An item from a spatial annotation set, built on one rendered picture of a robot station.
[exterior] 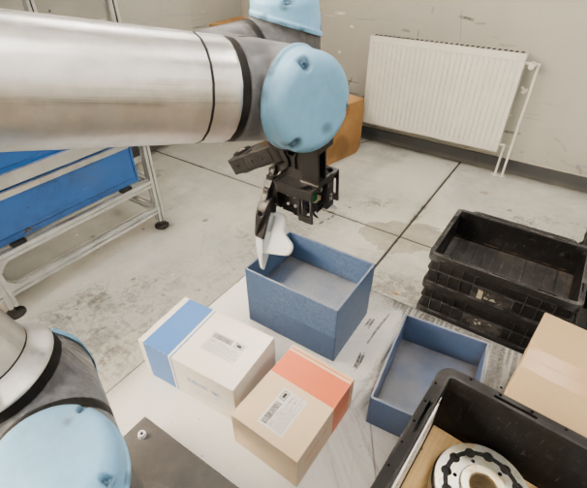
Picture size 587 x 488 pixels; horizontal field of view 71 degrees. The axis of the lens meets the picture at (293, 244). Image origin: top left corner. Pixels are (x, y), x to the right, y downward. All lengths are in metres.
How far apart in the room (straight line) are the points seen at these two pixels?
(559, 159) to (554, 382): 2.64
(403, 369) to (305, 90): 0.61
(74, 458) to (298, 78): 0.37
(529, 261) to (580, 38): 1.77
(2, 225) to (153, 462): 1.49
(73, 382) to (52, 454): 0.10
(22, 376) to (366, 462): 0.48
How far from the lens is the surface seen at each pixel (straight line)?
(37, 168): 1.97
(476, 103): 3.08
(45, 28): 0.28
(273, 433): 0.65
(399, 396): 0.78
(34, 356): 0.51
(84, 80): 0.27
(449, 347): 0.84
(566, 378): 0.70
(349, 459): 0.72
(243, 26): 0.47
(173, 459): 0.69
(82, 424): 0.47
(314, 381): 0.69
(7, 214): 2.02
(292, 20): 0.47
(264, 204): 0.57
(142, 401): 0.80
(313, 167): 0.53
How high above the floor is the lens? 1.34
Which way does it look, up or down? 37 degrees down
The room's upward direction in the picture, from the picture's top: straight up
